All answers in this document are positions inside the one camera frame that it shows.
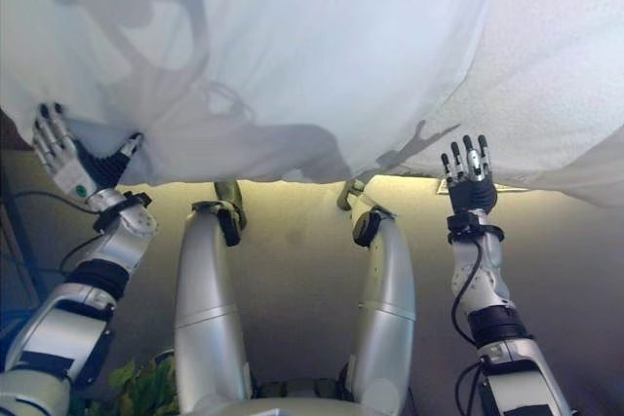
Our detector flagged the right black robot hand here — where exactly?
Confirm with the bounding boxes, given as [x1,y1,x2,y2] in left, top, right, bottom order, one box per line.
[440,133,498,216]

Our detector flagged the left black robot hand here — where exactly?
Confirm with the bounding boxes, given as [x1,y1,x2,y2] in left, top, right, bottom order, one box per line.
[30,101,144,203]

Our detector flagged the white duvet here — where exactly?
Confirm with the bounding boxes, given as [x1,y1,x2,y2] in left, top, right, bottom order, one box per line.
[0,0,498,184]

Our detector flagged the right silver robot leg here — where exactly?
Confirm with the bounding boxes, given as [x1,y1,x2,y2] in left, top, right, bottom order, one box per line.
[336,179,416,416]

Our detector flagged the silver robot leg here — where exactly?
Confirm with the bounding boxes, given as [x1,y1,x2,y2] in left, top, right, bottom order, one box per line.
[336,179,416,416]
[174,180,254,415]

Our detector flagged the left silver robot leg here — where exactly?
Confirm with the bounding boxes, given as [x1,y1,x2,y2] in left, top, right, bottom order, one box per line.
[174,180,254,415]

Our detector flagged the green leafy plant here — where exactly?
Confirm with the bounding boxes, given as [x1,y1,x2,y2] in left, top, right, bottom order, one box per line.
[107,350,179,416]

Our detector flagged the silver robot torso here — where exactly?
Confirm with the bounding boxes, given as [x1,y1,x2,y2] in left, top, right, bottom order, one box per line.
[189,396,396,416]

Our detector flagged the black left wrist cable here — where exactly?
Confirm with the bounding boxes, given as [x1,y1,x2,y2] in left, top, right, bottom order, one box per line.
[9,190,101,276]

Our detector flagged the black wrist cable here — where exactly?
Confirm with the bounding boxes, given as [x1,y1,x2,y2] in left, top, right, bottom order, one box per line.
[450,235,484,344]
[9,190,101,276]

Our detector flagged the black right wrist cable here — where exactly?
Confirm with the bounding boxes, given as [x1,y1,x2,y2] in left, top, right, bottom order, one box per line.
[450,235,484,344]

